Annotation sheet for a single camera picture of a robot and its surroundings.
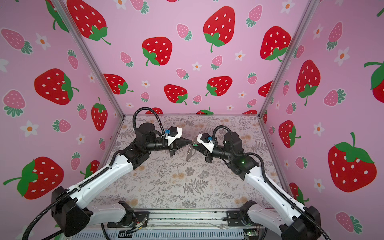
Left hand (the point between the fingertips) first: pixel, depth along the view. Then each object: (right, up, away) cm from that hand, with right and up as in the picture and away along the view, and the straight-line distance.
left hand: (190, 140), depth 65 cm
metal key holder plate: (-1, -7, +7) cm, 9 cm away
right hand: (+2, -2, +3) cm, 4 cm away
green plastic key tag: (+2, -2, 0) cm, 3 cm away
